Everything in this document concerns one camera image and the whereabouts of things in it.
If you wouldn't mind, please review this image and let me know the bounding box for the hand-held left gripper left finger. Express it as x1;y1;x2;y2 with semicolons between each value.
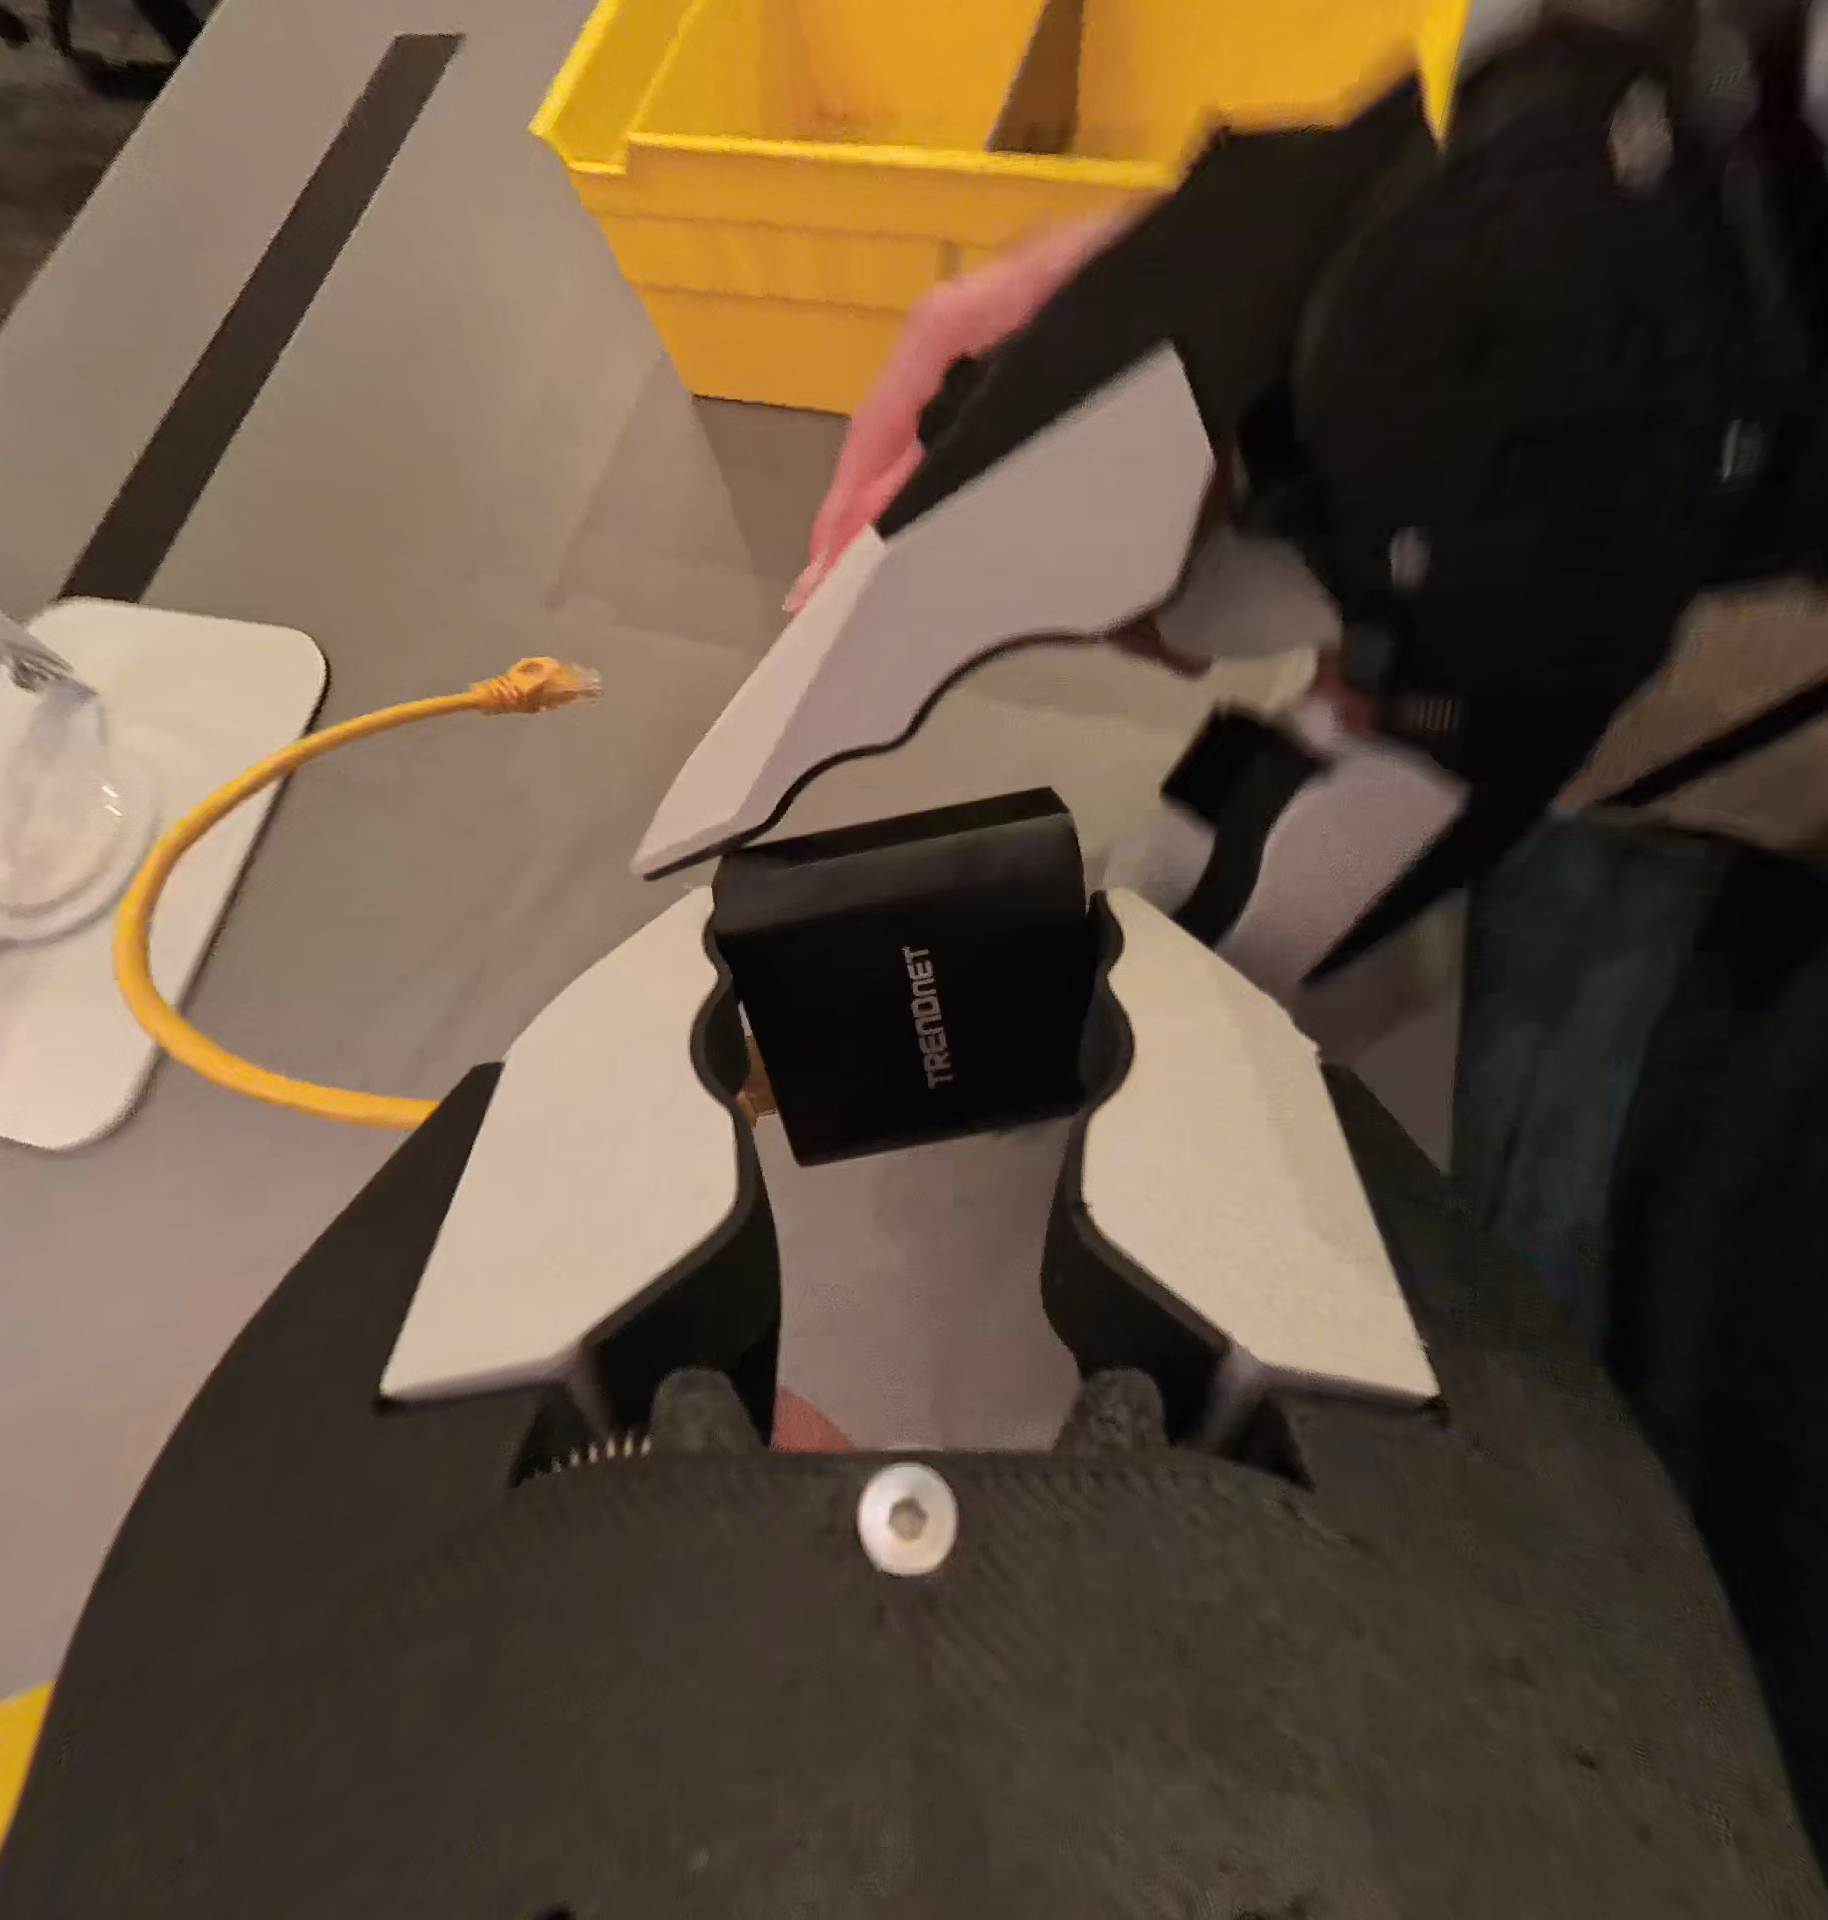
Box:
377;885;786;1446

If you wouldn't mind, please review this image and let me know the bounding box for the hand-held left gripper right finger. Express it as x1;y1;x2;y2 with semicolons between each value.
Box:
1040;885;1445;1446

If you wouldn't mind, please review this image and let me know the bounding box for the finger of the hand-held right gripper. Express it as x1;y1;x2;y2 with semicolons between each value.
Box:
632;346;1219;883
1161;709;1470;985

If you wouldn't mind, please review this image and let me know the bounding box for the black ethernet adapter box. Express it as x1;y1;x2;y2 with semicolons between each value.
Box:
690;788;1136;1170

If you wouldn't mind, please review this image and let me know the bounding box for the yellow ethernet cable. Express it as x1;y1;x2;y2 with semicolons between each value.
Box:
115;656;775;1130

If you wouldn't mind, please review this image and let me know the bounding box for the person's right hand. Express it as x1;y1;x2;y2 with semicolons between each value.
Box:
788;206;1174;613

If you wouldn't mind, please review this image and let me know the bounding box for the yellow plastic bin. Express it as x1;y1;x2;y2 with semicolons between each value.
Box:
531;0;1472;414

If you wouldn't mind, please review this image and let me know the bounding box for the person's leg in jeans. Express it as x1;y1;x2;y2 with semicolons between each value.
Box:
1454;816;1828;1920

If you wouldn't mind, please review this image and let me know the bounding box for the clear plastic holder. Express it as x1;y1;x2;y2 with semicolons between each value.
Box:
0;576;153;969

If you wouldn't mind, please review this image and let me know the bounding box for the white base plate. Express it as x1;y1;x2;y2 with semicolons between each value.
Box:
0;597;330;1155

